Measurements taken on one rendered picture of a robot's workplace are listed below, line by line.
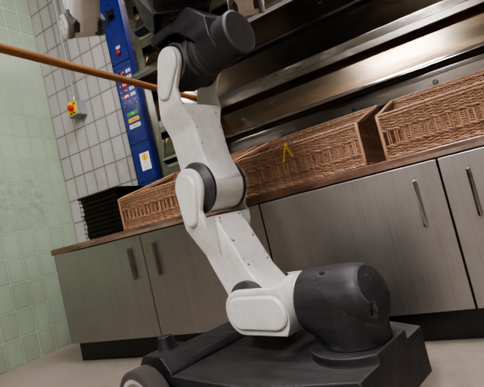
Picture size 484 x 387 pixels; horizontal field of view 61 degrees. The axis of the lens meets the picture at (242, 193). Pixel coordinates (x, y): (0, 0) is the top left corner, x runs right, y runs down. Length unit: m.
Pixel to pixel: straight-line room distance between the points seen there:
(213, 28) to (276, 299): 0.67
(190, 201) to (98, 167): 1.76
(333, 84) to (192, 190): 1.10
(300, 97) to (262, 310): 1.28
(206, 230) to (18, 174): 1.96
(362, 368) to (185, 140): 0.72
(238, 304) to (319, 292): 0.22
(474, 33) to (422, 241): 0.93
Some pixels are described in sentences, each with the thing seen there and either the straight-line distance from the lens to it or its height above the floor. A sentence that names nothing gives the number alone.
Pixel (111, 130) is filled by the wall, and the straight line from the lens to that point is 2.73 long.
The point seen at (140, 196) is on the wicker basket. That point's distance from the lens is 1.88.
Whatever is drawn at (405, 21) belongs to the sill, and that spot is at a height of 1.16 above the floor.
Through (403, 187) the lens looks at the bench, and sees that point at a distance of 1.34.
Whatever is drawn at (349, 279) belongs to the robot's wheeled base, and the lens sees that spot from 0.88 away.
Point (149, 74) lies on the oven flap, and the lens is 2.36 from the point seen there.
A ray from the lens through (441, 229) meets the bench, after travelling 1.34.
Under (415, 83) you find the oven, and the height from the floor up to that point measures 0.90.
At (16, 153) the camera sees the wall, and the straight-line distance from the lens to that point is 2.93.
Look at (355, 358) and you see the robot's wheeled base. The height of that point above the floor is 0.19.
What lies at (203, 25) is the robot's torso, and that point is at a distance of 1.11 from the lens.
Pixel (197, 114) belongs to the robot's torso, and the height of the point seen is 0.82.
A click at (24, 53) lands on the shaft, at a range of 1.54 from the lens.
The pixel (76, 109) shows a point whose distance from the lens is 2.87.
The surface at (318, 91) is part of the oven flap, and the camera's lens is 2.00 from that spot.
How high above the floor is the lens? 0.50
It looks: 4 degrees up
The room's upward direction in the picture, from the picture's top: 13 degrees counter-clockwise
